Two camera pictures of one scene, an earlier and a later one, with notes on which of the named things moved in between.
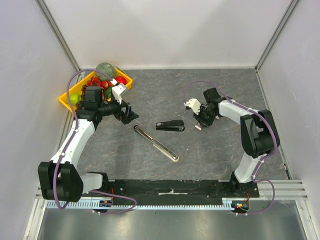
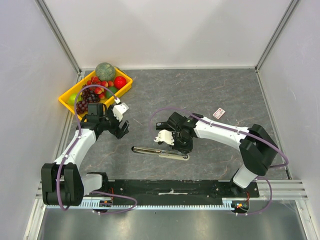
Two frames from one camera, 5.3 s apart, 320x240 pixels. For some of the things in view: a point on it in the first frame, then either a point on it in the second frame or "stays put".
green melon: x=106 y=68 stays put
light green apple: x=74 y=98 stays put
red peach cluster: x=95 y=81 stays put
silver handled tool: x=156 y=144 -> x=173 y=155
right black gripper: x=202 y=119 -> x=180 y=144
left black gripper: x=125 y=118 -> x=118 y=132
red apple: x=120 y=79 stays put
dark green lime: x=108 y=92 stays put
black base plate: x=185 y=189 stays put
